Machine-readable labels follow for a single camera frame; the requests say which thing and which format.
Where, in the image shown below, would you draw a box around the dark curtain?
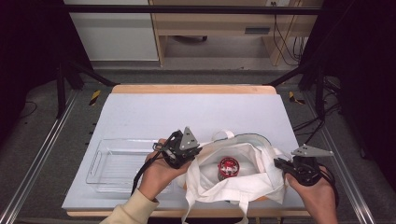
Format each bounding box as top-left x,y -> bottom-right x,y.
300,0 -> 396,188
0,0 -> 94,147

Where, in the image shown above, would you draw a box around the black metal frame stand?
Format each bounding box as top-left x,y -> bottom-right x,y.
264,60 -> 327,121
55,58 -> 119,119

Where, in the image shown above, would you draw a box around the red-lidded jar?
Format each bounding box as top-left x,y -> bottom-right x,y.
217,156 -> 241,182

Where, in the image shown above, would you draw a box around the person's right hand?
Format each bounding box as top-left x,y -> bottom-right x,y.
284,165 -> 339,219

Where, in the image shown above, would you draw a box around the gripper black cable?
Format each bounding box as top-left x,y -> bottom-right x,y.
130,130 -> 183,196
317,167 -> 341,209

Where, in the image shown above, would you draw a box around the aluminium floor rail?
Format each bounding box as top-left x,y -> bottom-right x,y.
302,91 -> 376,224
0,89 -> 79,224

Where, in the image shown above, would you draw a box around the light wooden desk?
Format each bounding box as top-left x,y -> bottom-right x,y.
148,0 -> 325,67

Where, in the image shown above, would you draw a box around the white cabinet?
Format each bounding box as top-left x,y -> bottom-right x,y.
63,0 -> 160,62

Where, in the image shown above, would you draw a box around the pale blue table mat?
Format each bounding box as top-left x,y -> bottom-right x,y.
61,92 -> 306,211

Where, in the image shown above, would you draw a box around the clear plastic tray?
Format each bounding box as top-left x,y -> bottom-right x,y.
85,138 -> 174,194

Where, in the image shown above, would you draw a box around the black horizontal frame bar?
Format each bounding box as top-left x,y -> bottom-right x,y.
62,4 -> 323,16

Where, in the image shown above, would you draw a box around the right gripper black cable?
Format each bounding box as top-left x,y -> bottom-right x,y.
317,167 -> 341,209

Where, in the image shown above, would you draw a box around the white patterned tote bag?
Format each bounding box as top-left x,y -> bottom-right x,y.
176,129 -> 292,224

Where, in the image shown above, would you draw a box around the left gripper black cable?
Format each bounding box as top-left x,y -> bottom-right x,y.
130,130 -> 183,196

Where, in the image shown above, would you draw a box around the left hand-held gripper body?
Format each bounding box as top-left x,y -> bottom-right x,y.
152,126 -> 203,170

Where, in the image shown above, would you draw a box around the black floor cables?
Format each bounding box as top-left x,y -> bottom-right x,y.
292,75 -> 344,146

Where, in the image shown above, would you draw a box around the yellow black tape marker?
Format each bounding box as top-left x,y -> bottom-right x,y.
288,91 -> 306,106
89,89 -> 103,107

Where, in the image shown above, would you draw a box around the wooden table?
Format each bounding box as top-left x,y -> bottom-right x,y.
65,83 -> 312,218

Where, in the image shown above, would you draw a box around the person's left hand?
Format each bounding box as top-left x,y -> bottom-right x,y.
137,138 -> 192,202

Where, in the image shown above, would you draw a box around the hanging black desk cables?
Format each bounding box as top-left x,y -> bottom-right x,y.
271,1 -> 308,67

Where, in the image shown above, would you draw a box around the thin black floor cable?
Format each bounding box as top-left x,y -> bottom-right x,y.
18,100 -> 38,119

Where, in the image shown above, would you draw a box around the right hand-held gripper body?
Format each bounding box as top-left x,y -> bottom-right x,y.
290,144 -> 335,188

